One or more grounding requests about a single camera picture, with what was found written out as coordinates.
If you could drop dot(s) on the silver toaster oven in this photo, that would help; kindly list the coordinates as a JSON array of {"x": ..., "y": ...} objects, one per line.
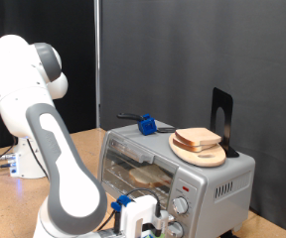
[{"x": 229, "y": 205}]

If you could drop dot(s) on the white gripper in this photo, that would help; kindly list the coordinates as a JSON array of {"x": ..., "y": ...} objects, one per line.
[{"x": 138, "y": 211}]

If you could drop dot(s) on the round wooden cutting board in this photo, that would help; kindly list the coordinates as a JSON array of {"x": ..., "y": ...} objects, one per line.
[{"x": 199, "y": 158}]

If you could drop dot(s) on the black backdrop curtain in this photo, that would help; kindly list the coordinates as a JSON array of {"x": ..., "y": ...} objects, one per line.
[{"x": 76, "y": 49}]

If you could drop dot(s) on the silver oven knob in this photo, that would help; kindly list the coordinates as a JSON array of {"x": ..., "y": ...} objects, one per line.
[
  {"x": 176, "y": 229},
  {"x": 179, "y": 205}
]

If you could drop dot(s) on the vertical metal pole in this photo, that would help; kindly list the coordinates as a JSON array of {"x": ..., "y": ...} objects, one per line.
[{"x": 97, "y": 66}]

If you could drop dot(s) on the black metal bookend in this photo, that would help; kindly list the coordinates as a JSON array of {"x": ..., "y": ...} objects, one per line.
[{"x": 227, "y": 105}]

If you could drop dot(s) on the metal spatula with blue block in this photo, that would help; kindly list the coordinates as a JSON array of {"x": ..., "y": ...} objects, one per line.
[{"x": 147, "y": 125}]

